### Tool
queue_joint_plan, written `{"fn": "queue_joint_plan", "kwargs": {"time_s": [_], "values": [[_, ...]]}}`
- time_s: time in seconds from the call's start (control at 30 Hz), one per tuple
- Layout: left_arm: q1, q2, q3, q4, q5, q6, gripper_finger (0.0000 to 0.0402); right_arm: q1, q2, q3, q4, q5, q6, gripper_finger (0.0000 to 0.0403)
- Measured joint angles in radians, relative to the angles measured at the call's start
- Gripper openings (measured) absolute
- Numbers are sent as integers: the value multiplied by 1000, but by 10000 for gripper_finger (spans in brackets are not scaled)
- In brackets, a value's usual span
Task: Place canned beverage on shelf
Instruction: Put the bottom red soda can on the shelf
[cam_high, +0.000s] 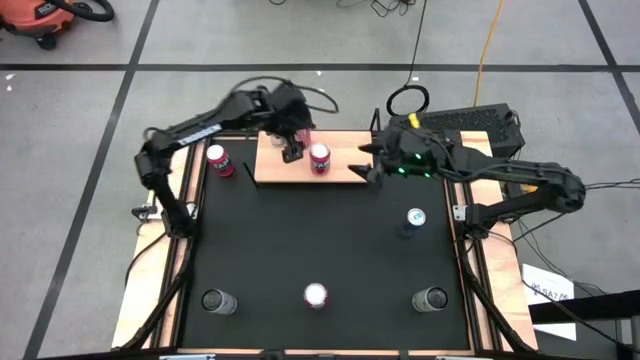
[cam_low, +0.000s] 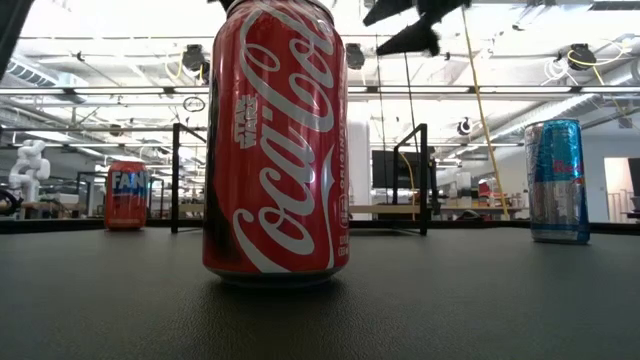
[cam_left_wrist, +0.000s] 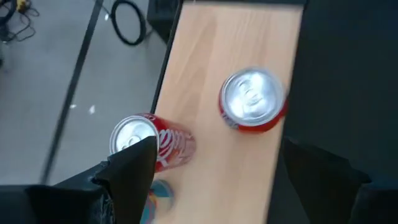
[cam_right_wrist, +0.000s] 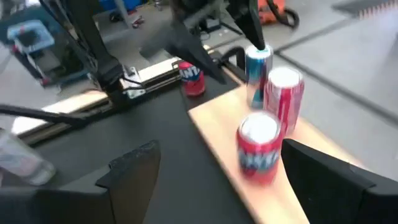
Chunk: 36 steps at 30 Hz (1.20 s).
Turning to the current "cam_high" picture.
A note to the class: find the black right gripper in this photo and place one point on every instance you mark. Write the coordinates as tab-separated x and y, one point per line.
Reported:
407	145

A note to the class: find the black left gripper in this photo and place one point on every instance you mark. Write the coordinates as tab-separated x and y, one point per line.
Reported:
292	112

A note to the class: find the red Coca-Cola can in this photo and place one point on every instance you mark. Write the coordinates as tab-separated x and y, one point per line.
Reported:
320	159
315	296

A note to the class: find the silver slim beverage can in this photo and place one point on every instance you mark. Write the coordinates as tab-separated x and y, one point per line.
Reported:
425	300
222	302

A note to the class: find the yellow tag on arm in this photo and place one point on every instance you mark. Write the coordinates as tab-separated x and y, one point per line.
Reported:
414	120

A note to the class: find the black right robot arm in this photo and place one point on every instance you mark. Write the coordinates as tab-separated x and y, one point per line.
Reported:
525	172

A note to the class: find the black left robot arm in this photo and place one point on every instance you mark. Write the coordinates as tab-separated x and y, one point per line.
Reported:
235	112

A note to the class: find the black table mat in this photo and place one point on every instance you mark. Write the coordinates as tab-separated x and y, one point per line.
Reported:
320	240

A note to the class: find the black computer case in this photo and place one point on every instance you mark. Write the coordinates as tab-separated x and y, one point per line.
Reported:
475	120

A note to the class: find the white paper sign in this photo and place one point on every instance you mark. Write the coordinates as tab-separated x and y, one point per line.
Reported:
545	280

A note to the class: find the black stand beam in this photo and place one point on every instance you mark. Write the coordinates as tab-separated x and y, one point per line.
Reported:
590	306

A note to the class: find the orange shop vacuum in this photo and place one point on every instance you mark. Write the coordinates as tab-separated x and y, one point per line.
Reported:
35	15

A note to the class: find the wooden shelf with black frame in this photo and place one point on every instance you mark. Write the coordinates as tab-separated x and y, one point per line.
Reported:
340	142

